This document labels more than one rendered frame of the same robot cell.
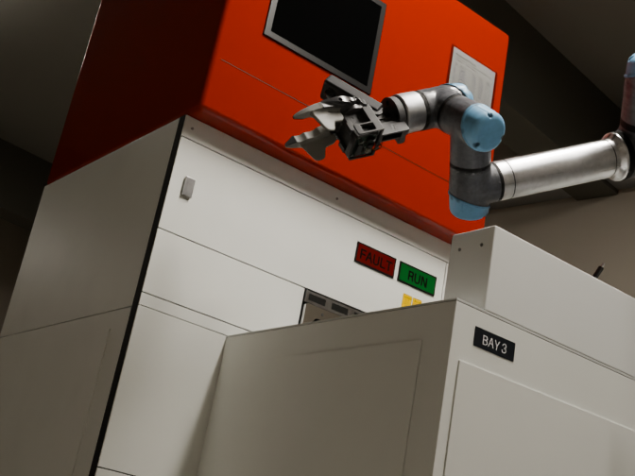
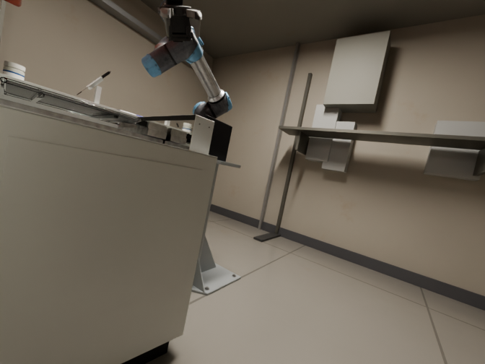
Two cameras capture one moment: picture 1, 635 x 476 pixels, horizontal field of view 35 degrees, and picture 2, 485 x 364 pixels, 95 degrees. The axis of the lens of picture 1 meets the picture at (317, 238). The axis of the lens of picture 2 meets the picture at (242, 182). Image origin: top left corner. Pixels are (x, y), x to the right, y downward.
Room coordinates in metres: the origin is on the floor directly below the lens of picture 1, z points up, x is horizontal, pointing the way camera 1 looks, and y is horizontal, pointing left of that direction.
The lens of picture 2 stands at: (1.48, 0.66, 0.79)
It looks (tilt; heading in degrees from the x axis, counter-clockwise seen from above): 3 degrees down; 257
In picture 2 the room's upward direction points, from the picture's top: 11 degrees clockwise
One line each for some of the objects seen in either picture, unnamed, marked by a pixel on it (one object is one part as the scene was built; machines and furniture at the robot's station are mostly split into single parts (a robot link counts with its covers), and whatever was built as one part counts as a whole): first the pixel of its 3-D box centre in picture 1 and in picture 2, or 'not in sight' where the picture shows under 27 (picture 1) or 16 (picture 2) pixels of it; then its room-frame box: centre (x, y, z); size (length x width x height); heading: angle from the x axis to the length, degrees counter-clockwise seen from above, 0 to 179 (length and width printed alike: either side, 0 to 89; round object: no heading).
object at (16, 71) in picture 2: not in sight; (14, 74); (2.37, -0.61, 1.01); 0.07 x 0.07 x 0.10
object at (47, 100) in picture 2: not in sight; (71, 106); (1.97, -0.31, 0.90); 0.34 x 0.34 x 0.01; 35
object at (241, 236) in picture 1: (322, 275); not in sight; (2.04, -0.03, 1.02); 0.81 x 0.03 x 0.40; 125
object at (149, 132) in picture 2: not in sight; (139, 132); (1.76, -0.48, 0.87); 0.36 x 0.08 x 0.03; 125
